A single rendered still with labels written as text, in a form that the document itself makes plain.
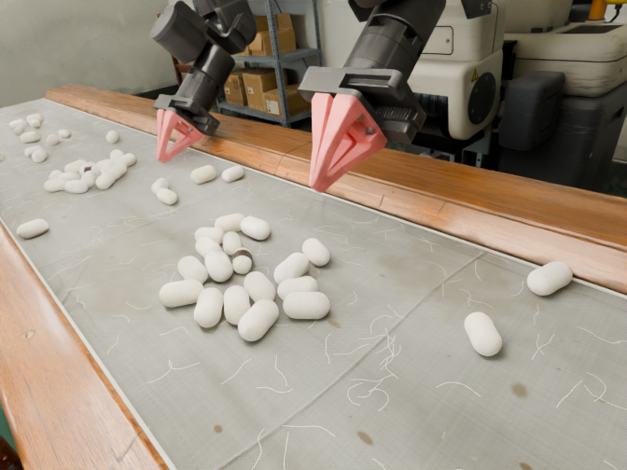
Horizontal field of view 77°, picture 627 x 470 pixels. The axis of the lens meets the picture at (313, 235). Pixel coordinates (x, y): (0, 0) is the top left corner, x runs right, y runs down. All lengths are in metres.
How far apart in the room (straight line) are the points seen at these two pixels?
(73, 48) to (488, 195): 5.02
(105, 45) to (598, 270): 5.19
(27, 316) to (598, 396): 0.40
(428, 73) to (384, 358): 0.69
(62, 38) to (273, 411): 5.07
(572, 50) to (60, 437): 1.06
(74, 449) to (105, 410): 0.02
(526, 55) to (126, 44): 4.73
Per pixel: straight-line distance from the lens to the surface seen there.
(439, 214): 0.42
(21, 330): 0.38
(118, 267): 0.45
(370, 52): 0.36
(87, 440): 0.27
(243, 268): 0.37
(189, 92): 0.68
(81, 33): 5.27
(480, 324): 0.29
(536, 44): 1.11
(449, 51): 0.91
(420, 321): 0.31
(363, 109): 0.34
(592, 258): 0.38
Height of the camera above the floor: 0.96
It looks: 32 degrees down
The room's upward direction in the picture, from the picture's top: 7 degrees counter-clockwise
